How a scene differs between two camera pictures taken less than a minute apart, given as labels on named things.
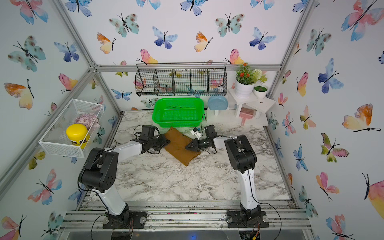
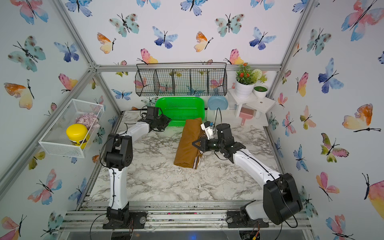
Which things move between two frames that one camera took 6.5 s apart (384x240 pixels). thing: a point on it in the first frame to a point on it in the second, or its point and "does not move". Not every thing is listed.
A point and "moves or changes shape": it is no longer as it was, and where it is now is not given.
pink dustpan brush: (246, 113) does not move
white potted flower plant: (245, 80) does not move
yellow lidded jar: (78, 135) does not move
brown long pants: (176, 147) moves or changes shape
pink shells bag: (90, 120) does not move
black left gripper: (163, 140) to (166, 121)
